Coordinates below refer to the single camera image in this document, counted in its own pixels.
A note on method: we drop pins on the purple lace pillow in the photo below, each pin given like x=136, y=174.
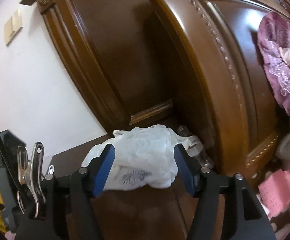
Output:
x=273, y=34

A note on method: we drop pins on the clear plastic soda bottle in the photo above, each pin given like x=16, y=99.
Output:
x=196, y=148

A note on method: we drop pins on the wooden bed headboard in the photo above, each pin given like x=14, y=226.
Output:
x=182, y=62

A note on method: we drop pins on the white opaque plastic bag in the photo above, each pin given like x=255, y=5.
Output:
x=144, y=156

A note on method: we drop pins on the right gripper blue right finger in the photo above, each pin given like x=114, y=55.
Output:
x=188, y=169

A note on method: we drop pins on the pink paper packet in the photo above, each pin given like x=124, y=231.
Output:
x=275, y=192

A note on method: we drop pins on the dark wooden nightstand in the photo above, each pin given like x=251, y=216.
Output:
x=144, y=213

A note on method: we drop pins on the beige wall light switch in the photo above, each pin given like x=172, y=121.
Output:
x=12, y=26

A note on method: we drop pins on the metal spring clamp right camera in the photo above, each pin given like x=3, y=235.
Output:
x=29, y=176

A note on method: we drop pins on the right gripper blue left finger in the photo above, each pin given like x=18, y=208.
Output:
x=99, y=169

